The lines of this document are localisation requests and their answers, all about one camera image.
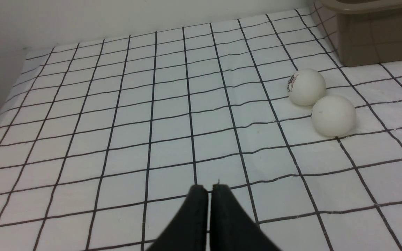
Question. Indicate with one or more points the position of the white ping-pong ball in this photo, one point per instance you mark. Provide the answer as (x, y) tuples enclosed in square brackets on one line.
[(333, 116), (305, 87)]

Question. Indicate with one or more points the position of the olive green plastic bin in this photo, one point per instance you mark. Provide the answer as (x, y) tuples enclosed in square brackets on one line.
[(361, 32)]

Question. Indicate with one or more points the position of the white black-grid tablecloth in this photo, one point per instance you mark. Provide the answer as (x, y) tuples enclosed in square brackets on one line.
[(100, 141)]

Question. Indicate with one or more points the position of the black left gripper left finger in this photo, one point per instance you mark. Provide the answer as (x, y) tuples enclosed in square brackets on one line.
[(187, 229)]

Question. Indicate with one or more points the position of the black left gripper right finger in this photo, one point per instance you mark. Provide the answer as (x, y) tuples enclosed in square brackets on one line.
[(231, 229)]

